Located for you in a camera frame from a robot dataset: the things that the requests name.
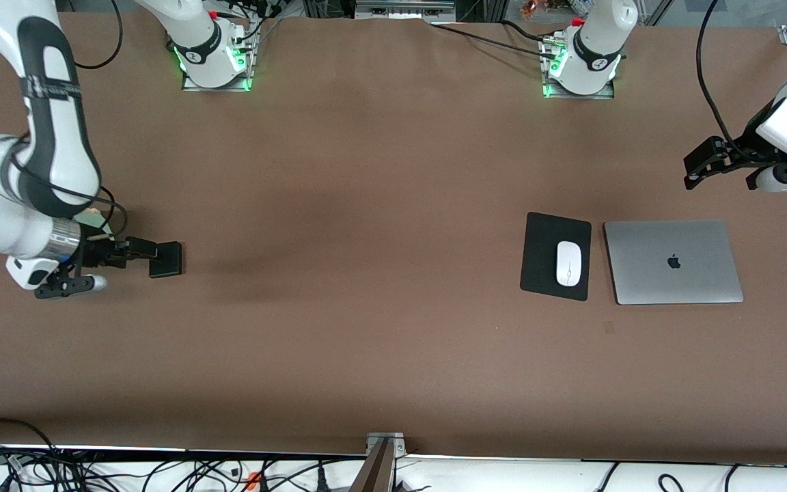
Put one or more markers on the white computer mouse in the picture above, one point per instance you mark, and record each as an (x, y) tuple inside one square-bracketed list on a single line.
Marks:
[(570, 263)]

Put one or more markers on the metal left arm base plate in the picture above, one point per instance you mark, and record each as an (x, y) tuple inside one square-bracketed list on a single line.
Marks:
[(571, 96)]

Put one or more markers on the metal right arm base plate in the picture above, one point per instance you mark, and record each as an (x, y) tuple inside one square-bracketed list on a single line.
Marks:
[(216, 87)]

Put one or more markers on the brown table cover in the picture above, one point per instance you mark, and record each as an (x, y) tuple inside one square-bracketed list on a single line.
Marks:
[(366, 355)]

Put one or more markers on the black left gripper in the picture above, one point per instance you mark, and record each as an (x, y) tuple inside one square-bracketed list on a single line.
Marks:
[(743, 152)]

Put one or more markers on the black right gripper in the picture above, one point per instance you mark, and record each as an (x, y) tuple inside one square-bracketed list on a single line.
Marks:
[(98, 255)]

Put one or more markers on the green dinosaur plush toy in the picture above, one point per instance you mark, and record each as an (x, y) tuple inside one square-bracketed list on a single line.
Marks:
[(96, 220)]

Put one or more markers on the grey box behind table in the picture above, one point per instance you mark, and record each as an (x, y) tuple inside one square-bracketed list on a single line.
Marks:
[(404, 8)]

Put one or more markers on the metal table edge bracket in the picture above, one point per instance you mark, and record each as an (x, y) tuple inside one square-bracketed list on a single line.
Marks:
[(385, 443)]

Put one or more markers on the silver laptop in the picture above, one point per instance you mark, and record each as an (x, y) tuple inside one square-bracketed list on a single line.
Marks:
[(673, 263)]

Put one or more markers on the black mouse pad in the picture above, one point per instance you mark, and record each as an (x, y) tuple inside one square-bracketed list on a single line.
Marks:
[(540, 253)]

